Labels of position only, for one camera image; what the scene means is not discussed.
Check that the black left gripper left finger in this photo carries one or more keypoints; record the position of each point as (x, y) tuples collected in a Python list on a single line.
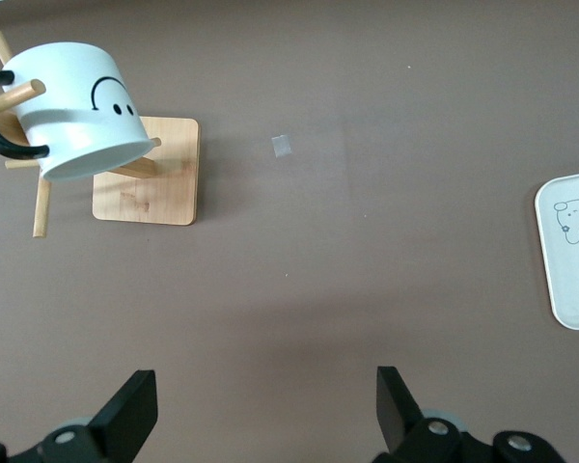
[(82, 439)]

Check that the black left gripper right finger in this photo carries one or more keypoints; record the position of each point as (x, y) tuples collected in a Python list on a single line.
[(429, 441)]

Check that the cream tray with bear print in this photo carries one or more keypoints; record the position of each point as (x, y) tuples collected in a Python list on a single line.
[(574, 270)]

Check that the wooden mug rack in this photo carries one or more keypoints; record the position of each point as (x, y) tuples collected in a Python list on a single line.
[(164, 193)]

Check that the small tape piece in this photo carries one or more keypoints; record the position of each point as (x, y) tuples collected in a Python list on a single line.
[(281, 146)]

